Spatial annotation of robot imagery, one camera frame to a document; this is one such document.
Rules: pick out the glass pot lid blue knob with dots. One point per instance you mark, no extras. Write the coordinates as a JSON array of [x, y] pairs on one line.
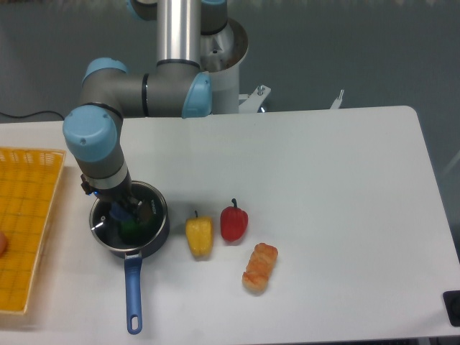
[[142, 228]]

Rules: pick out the black device at table edge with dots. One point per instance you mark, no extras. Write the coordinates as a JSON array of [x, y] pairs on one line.
[[452, 303]]

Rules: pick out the red bell pepper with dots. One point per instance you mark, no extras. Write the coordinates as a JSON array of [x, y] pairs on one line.
[[233, 222]]

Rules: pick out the yellow woven basket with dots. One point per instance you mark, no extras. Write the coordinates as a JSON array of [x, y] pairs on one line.
[[29, 180]]

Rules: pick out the orange shrimp sushi toy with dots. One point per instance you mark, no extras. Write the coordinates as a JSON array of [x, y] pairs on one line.
[[259, 269]]

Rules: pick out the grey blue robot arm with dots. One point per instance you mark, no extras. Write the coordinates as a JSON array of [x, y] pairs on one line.
[[180, 87]]

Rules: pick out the dark pot blue handle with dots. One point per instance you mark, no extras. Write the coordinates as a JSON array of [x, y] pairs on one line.
[[133, 296]]

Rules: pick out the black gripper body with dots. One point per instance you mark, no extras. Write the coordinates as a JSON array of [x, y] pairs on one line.
[[119, 193]]

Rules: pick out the yellow bell pepper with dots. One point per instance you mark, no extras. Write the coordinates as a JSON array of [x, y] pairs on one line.
[[199, 233]]

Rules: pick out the green bell pepper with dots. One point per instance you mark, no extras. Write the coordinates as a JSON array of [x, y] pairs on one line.
[[130, 232]]

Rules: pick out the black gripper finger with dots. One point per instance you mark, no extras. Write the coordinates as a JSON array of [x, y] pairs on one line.
[[146, 211], [127, 212]]

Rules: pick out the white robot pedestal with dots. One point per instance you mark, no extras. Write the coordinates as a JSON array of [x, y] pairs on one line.
[[221, 56]]

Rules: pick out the orange object in basket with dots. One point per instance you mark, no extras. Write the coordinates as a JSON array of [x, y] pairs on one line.
[[3, 242]]

